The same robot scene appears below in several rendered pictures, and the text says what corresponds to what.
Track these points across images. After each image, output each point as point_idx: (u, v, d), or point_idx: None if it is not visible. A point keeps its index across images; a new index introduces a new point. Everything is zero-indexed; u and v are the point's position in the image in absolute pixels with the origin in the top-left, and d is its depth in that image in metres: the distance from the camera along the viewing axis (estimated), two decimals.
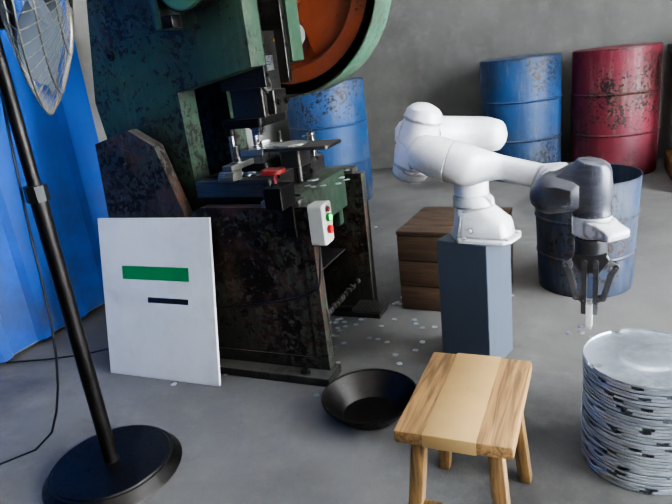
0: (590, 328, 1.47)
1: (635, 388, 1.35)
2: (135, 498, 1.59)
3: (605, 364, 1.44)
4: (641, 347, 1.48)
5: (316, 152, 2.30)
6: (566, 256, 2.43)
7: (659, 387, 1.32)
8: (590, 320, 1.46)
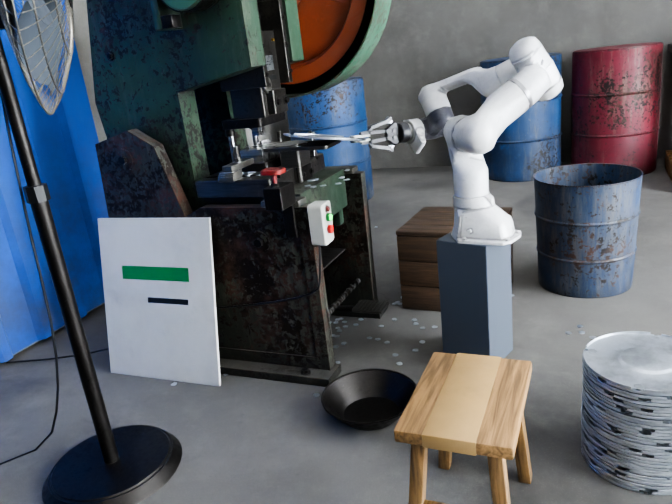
0: (354, 142, 2.12)
1: (635, 388, 1.35)
2: (135, 498, 1.59)
3: None
4: (333, 136, 2.05)
5: (316, 152, 2.30)
6: (566, 256, 2.43)
7: (303, 133, 2.19)
8: (360, 141, 2.13)
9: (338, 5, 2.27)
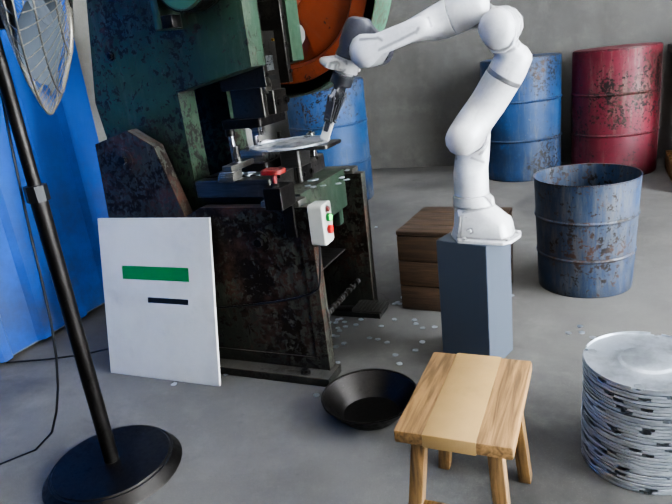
0: (319, 138, 2.08)
1: (635, 388, 1.35)
2: (135, 498, 1.59)
3: (302, 138, 2.23)
4: (299, 142, 2.11)
5: (316, 152, 2.30)
6: (566, 256, 2.43)
7: (265, 141, 2.23)
8: (321, 132, 2.07)
9: None
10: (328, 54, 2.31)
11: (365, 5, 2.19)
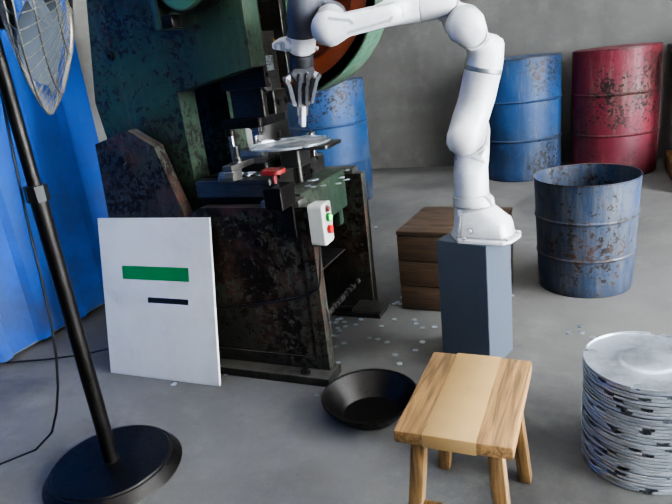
0: (298, 123, 1.98)
1: (635, 388, 1.35)
2: (135, 498, 1.59)
3: (261, 149, 2.10)
4: (288, 140, 2.17)
5: (316, 152, 2.30)
6: (566, 256, 2.43)
7: (287, 148, 2.00)
8: (299, 117, 1.96)
9: None
10: None
11: None
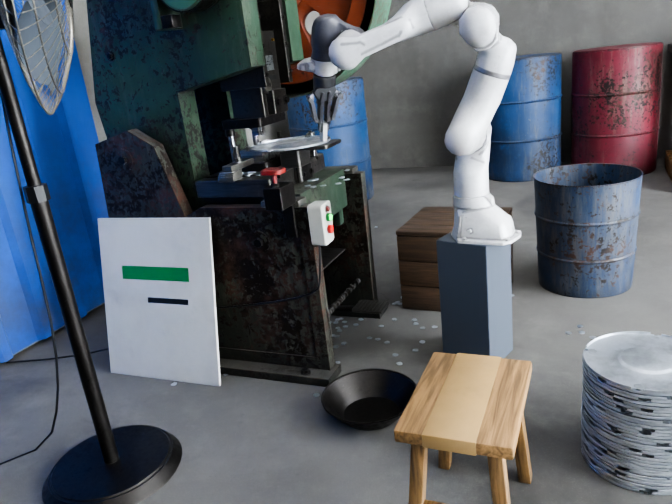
0: (320, 138, 2.09)
1: (635, 388, 1.35)
2: (135, 498, 1.59)
3: (317, 142, 2.09)
4: (282, 144, 2.10)
5: (316, 152, 2.30)
6: (566, 256, 2.43)
7: (319, 135, 2.22)
8: (320, 132, 2.08)
9: None
10: (350, 17, 2.23)
11: None
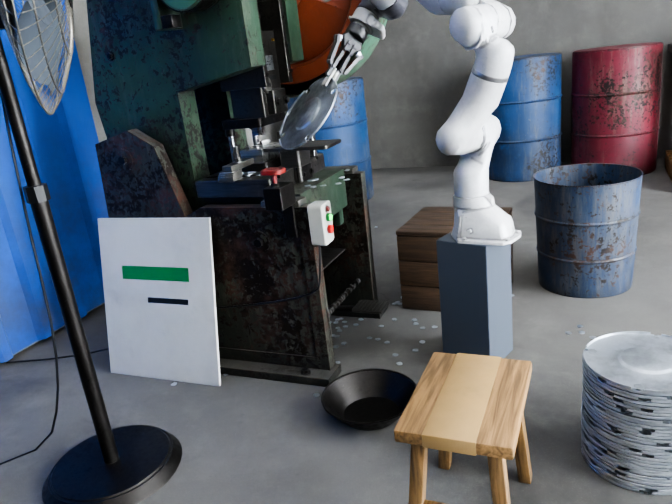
0: None
1: (635, 388, 1.35)
2: (135, 498, 1.59)
3: (329, 94, 1.99)
4: (304, 121, 2.02)
5: (316, 152, 2.30)
6: (566, 256, 2.43)
7: (317, 80, 2.10)
8: None
9: None
10: None
11: None
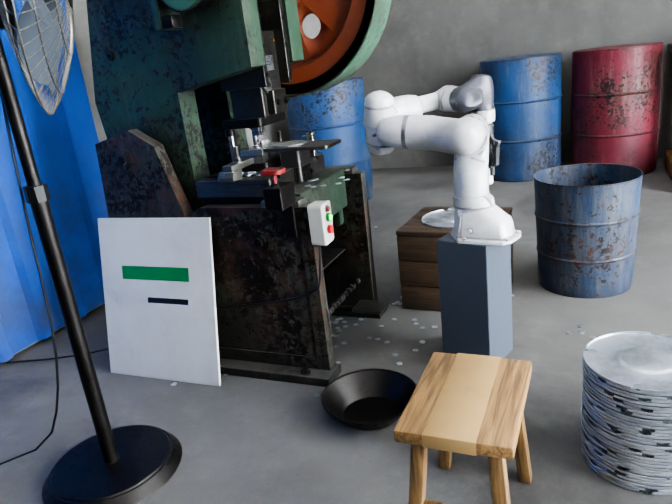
0: None
1: (635, 388, 1.35)
2: (135, 498, 1.59)
3: None
4: (445, 217, 2.53)
5: (316, 152, 2.30)
6: (566, 256, 2.43)
7: None
8: None
9: None
10: None
11: None
